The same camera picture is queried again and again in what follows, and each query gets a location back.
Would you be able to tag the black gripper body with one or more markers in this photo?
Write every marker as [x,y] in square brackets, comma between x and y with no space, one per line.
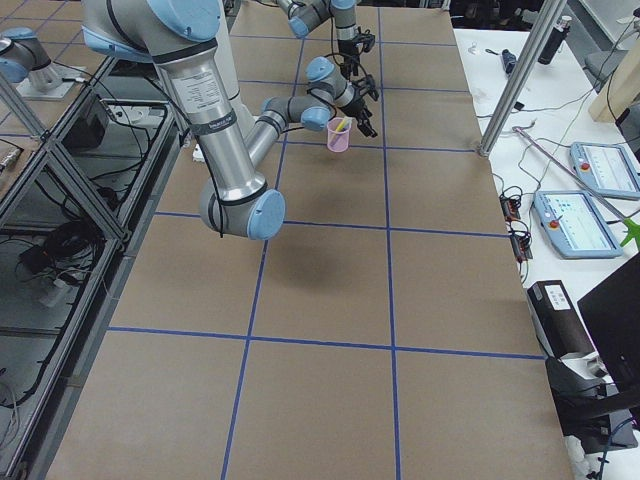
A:
[356,105]
[346,47]

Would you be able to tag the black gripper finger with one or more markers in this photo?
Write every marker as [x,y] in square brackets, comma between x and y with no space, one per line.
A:
[372,131]
[363,126]

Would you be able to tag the green marker pen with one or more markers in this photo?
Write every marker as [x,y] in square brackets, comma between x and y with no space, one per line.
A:
[344,123]

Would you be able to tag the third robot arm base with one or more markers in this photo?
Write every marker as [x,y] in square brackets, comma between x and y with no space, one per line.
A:
[26,64]

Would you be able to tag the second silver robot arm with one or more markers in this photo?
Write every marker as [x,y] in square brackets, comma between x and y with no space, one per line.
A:
[305,16]

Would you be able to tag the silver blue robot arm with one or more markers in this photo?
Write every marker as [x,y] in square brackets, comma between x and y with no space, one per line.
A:
[187,42]

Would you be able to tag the folded dark blue umbrella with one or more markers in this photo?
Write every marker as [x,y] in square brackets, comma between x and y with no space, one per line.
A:
[509,61]

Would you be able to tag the small circuit board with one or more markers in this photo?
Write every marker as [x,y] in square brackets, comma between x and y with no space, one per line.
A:
[510,208]

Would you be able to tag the black water bottle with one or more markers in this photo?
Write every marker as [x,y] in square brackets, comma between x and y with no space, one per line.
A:
[558,34]

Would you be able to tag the blue teach pendant near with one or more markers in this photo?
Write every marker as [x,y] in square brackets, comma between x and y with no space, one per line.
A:
[574,226]

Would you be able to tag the blue teach pendant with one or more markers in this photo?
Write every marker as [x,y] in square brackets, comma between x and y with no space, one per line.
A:
[606,168]
[574,226]

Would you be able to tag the blue teach pendant far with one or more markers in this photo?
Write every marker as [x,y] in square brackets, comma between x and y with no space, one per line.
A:
[606,168]

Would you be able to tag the black box with label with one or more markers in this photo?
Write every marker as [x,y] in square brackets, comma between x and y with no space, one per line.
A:
[556,321]

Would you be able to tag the metal stand green clip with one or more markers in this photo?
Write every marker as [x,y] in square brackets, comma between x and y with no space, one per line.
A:
[632,232]

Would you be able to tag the black monitor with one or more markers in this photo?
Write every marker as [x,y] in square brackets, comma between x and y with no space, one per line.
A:
[610,312]

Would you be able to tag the aluminium frame post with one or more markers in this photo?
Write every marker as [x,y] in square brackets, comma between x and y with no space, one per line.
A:
[536,40]

